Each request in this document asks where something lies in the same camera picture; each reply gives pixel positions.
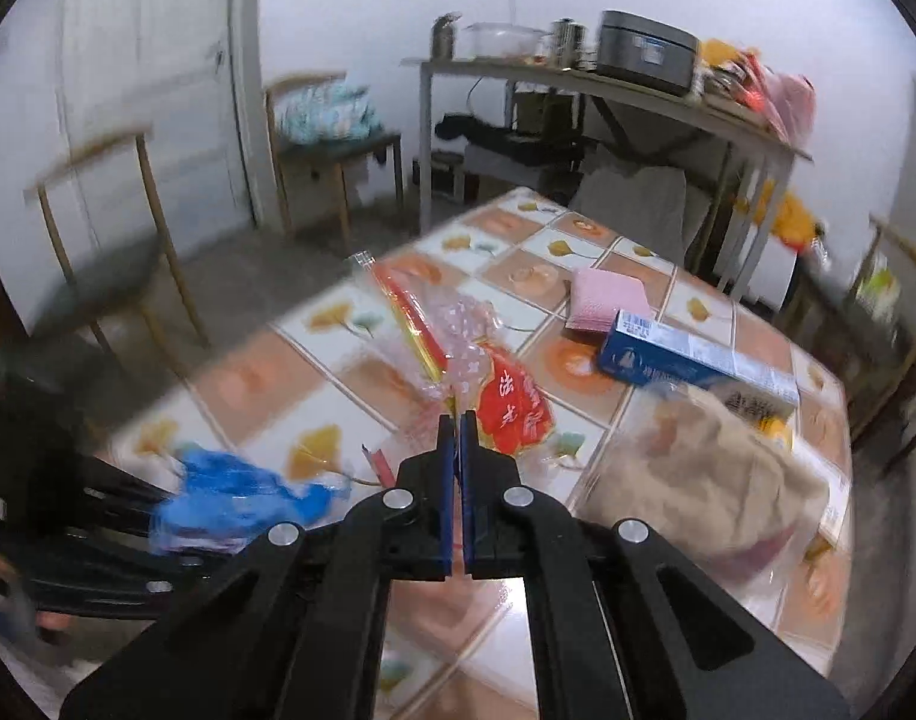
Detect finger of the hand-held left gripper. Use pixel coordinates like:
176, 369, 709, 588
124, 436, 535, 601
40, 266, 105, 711
49, 450, 185, 522
8, 540, 234, 612

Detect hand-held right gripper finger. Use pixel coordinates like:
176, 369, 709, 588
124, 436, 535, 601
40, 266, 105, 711
461, 411, 852, 720
59, 412, 460, 720

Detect clear wrapper with red label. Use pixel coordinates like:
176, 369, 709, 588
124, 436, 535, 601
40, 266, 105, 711
443, 345, 560, 458

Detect blue plastic bag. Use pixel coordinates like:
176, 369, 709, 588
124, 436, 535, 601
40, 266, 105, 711
149, 450, 354, 554

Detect clear pink-dotted wrapper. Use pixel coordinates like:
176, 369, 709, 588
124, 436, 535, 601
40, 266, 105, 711
345, 251, 504, 406

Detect pink mesh sponge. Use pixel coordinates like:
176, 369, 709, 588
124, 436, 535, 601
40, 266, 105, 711
564, 266, 650, 335

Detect blue toothpaste box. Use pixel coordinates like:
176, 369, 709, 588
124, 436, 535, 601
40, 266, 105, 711
596, 307, 802, 410

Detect small red wrapper strip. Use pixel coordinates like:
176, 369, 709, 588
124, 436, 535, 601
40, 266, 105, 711
360, 444, 399, 488

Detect wooden chair with dark seat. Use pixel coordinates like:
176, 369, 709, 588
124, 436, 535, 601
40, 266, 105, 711
23, 124, 211, 383

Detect black stool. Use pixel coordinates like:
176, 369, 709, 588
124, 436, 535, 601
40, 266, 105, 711
411, 152, 466, 200

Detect wooden chair with floral cloth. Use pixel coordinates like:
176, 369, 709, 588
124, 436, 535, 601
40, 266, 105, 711
265, 73, 405, 237

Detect black cloth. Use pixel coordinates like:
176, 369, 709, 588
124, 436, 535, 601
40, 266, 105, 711
435, 112, 579, 166

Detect brown box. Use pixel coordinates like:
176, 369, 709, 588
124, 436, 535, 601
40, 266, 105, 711
512, 86, 571, 136

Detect floral cloth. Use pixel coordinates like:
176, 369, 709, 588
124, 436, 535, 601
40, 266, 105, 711
276, 82, 380, 143

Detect white door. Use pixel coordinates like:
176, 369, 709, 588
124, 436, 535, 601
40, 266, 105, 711
53, 0, 260, 241

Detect yellow plastic bag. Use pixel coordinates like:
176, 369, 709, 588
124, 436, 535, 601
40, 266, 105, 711
735, 191, 830, 252

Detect grey side table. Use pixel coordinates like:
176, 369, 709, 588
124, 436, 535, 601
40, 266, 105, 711
401, 56, 815, 301

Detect glass bowl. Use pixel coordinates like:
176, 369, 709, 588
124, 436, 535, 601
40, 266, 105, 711
461, 22, 550, 61

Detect green and white packets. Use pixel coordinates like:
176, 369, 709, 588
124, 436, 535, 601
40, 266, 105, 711
851, 255, 905, 331

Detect grey rice cooker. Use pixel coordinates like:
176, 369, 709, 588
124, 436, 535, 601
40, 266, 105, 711
594, 10, 702, 97

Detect pile of snack packets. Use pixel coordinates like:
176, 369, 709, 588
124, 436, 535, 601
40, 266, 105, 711
698, 37, 817, 143

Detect wooden chair with packets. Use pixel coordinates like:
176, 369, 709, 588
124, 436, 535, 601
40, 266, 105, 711
795, 214, 916, 466

